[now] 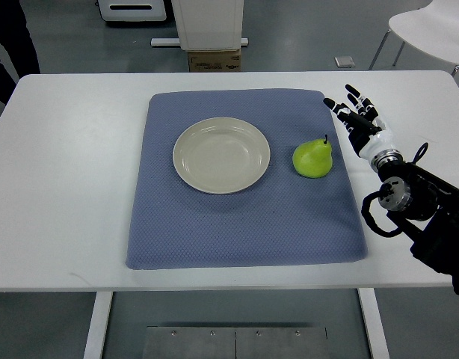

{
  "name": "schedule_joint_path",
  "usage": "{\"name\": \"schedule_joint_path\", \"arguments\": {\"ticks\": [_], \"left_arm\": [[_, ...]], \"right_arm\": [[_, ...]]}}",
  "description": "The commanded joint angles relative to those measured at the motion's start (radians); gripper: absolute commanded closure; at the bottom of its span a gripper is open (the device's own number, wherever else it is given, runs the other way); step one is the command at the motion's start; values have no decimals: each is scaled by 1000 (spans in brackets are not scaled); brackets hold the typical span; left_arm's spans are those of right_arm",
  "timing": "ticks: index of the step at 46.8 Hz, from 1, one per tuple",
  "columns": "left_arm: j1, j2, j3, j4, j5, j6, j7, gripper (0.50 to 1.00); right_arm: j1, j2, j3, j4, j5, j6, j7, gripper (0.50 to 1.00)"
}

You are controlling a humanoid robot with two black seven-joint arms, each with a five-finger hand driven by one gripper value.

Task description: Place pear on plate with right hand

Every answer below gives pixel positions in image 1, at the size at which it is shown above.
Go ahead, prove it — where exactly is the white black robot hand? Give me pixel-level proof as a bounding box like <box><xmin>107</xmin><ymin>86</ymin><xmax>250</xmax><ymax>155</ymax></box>
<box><xmin>323</xmin><ymin>84</ymin><xmax>395</xmax><ymax>162</ymax></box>

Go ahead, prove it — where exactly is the green pear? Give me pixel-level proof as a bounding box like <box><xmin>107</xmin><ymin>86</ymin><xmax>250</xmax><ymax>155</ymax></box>
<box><xmin>292</xmin><ymin>135</ymin><xmax>333</xmax><ymax>179</ymax></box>

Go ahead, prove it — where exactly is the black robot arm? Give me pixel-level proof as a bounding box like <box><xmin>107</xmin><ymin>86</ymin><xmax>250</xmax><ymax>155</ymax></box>
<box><xmin>361</xmin><ymin>144</ymin><xmax>459</xmax><ymax>295</ymax></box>

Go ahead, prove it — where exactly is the beige round plate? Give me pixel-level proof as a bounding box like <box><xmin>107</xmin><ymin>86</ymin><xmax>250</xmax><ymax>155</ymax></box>
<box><xmin>173</xmin><ymin>117</ymin><xmax>271</xmax><ymax>194</ymax></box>

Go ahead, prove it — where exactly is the grey floor socket cover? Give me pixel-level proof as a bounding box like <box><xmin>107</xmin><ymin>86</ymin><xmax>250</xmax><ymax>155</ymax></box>
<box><xmin>334</xmin><ymin>56</ymin><xmax>356</xmax><ymax>68</ymax></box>

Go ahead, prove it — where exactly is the blue textured mat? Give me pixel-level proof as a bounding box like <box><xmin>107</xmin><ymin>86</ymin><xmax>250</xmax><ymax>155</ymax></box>
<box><xmin>126</xmin><ymin>89</ymin><xmax>367</xmax><ymax>270</ymax></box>

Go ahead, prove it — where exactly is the white chair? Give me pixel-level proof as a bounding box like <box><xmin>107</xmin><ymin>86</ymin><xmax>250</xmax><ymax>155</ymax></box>
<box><xmin>369</xmin><ymin>1</ymin><xmax>459</xmax><ymax>75</ymax></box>

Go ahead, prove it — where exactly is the brown cardboard box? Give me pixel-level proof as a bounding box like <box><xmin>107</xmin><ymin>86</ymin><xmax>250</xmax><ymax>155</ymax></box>
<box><xmin>187</xmin><ymin>49</ymin><xmax>241</xmax><ymax>73</ymax></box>

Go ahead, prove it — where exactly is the white right table leg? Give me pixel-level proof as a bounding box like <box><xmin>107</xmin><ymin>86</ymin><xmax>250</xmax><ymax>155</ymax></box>
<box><xmin>357</xmin><ymin>288</ymin><xmax>390</xmax><ymax>359</ymax></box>

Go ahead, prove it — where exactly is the white table leg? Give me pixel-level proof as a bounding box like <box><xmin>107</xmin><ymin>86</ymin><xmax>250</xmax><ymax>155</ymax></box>
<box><xmin>83</xmin><ymin>292</ymin><xmax>113</xmax><ymax>359</ymax></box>
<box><xmin>357</xmin><ymin>288</ymin><xmax>390</xmax><ymax>359</ymax></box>

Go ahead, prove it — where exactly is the white cabinet on stand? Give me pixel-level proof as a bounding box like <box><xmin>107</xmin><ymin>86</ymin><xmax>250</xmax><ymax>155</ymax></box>
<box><xmin>150</xmin><ymin>0</ymin><xmax>249</xmax><ymax>52</ymax></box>

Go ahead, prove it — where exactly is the white appliance with slot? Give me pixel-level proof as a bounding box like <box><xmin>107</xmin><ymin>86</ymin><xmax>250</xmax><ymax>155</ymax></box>
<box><xmin>96</xmin><ymin>0</ymin><xmax>167</xmax><ymax>22</ymax></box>

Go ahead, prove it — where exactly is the white left table leg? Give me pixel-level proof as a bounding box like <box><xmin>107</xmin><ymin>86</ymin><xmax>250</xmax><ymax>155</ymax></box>
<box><xmin>83</xmin><ymin>292</ymin><xmax>113</xmax><ymax>359</ymax></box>

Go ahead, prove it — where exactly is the person in dark clothes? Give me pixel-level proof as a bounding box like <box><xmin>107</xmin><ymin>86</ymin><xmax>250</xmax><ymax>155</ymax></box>
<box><xmin>0</xmin><ymin>1</ymin><xmax>40</xmax><ymax>104</ymax></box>

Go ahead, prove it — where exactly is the black looped cable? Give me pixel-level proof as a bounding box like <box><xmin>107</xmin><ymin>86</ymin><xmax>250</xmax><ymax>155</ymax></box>
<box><xmin>360</xmin><ymin>189</ymin><xmax>406</xmax><ymax>238</ymax></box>

